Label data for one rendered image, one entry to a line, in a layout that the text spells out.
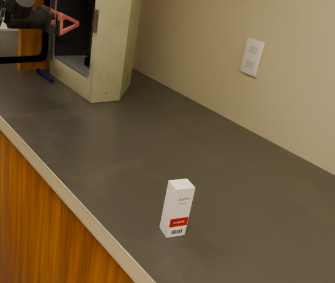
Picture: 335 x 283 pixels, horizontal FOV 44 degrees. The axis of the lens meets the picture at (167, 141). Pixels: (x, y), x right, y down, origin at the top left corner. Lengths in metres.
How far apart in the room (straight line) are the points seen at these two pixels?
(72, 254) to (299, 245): 0.51
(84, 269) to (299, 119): 0.76
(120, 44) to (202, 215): 0.69
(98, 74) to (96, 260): 0.64
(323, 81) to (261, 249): 0.60
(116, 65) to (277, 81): 0.52
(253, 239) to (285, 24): 0.71
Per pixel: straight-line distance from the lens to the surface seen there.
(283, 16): 1.34
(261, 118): 1.39
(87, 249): 0.94
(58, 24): 1.32
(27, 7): 1.26
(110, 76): 1.37
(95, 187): 0.91
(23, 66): 1.65
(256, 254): 0.82
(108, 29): 1.32
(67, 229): 1.01
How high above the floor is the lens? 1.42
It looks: 24 degrees down
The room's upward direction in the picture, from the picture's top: 10 degrees clockwise
